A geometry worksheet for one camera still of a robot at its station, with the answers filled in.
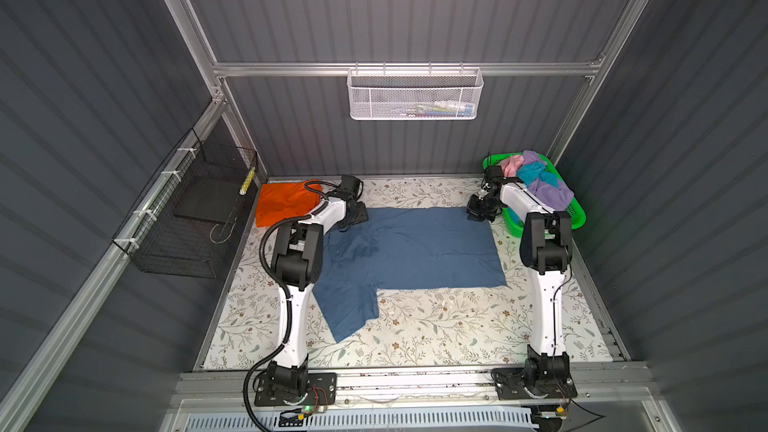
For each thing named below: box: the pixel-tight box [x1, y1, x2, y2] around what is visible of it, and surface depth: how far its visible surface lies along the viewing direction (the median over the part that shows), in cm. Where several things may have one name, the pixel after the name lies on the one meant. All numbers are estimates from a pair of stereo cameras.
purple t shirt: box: [522, 150, 574, 211], surface depth 107 cm
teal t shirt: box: [516, 161, 559, 188], surface depth 111 cm
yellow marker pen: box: [239, 166, 256, 196], surface depth 83 cm
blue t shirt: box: [312, 208, 508, 343], surface depth 98 cm
